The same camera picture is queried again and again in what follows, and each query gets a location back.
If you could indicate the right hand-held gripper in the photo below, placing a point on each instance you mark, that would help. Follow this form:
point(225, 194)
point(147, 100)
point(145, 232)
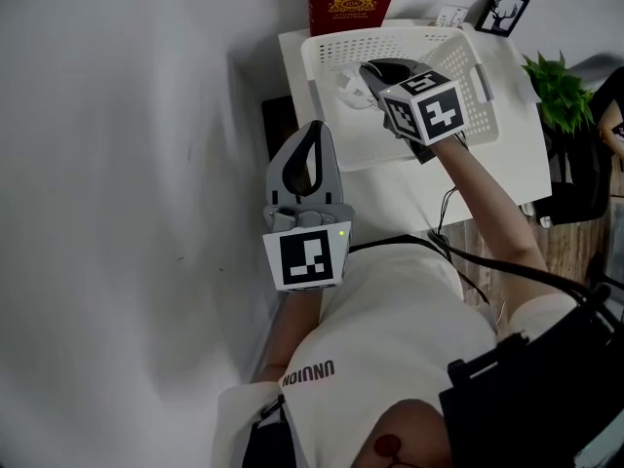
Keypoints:
point(434, 110)

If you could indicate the white plastic basket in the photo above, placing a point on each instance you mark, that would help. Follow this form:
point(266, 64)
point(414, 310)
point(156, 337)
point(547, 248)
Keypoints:
point(361, 149)

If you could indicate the green potted plant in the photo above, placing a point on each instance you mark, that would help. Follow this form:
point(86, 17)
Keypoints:
point(560, 93)

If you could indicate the small white card holder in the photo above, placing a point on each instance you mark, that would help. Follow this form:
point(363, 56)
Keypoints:
point(451, 16)

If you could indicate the dark red round pendant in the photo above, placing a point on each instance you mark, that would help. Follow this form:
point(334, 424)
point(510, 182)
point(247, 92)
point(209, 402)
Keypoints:
point(387, 446)

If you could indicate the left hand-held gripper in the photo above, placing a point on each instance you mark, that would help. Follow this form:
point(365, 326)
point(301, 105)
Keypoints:
point(304, 261)

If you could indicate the black framed deer picture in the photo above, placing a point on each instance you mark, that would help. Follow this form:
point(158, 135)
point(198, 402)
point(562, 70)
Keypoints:
point(502, 10)

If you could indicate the person's left forearm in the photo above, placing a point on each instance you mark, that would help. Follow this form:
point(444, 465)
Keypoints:
point(295, 329)

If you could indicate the white t-shirt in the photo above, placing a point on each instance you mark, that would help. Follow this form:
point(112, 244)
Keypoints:
point(395, 320)

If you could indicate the person's right forearm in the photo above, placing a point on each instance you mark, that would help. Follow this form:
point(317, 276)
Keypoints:
point(487, 212)

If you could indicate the clear glass cup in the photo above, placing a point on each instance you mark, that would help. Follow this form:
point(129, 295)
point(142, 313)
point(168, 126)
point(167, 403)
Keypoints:
point(348, 90)

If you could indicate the dark red gold-print book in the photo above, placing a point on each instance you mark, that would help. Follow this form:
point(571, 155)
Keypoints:
point(351, 3)

